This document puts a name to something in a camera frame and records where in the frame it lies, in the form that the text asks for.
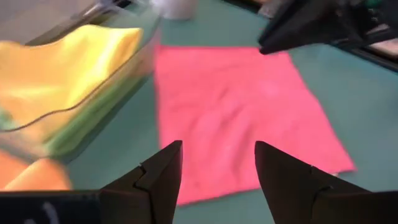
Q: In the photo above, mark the green microfiber towel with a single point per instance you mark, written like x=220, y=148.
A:
x=93, y=115

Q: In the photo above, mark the white plant pot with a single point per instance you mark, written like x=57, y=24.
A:
x=175, y=9

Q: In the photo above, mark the orange microfiber towel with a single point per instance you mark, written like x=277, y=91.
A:
x=37, y=174

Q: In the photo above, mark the yellow microfiber towel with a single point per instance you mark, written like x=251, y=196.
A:
x=62, y=71

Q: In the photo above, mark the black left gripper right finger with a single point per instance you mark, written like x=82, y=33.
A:
x=286, y=186

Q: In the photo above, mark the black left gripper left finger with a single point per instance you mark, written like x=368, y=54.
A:
x=155, y=193

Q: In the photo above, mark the clear plastic bin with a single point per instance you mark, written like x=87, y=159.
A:
x=149, y=53

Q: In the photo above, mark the pink microfiber towel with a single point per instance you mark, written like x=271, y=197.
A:
x=233, y=118

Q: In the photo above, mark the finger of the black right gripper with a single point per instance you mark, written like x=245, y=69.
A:
x=304, y=25

